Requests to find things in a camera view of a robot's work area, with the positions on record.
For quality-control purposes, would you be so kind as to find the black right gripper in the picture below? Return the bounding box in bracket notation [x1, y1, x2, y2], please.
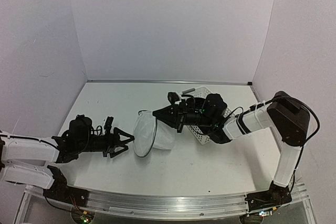
[153, 99, 215, 133]

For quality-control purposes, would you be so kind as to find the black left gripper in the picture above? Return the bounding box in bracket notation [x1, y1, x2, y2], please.
[76, 127, 134, 158]

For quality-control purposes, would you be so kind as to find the white mesh laundry bag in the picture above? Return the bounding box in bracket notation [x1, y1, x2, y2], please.
[133, 110, 175, 158]

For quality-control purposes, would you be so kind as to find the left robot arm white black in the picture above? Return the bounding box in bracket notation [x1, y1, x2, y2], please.
[1, 115, 134, 201]

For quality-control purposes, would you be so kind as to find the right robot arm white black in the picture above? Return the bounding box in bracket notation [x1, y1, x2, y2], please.
[152, 91, 320, 205]

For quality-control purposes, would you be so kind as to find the white plastic basket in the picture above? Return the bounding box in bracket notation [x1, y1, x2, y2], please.
[181, 86, 235, 145]

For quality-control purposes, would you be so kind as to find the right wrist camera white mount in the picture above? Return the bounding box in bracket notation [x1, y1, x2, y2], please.
[167, 92, 188, 106]

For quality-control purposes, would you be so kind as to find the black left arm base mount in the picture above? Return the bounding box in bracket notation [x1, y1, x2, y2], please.
[43, 165, 89, 207]

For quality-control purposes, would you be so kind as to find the aluminium table front rail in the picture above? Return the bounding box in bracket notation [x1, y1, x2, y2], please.
[26, 183, 312, 220]

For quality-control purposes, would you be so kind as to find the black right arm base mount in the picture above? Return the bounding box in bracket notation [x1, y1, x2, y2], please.
[245, 170, 296, 213]

